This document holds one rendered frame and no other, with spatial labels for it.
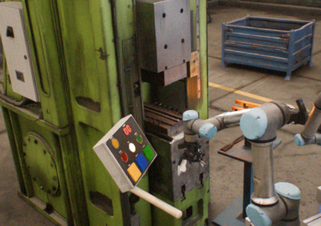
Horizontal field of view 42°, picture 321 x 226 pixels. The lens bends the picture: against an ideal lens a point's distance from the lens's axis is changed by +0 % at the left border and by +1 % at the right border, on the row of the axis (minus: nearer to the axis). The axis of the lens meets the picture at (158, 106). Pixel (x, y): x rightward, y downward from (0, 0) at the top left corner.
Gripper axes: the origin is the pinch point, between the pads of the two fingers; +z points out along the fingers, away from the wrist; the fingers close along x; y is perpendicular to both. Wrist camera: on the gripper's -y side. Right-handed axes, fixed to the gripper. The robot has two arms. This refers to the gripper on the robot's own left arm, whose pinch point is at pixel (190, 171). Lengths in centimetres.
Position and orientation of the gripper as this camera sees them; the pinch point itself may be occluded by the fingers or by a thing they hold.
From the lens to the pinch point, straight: 224.7
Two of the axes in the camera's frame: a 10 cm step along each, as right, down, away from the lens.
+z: 0.6, 9.2, 4.0
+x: 8.8, -2.3, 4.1
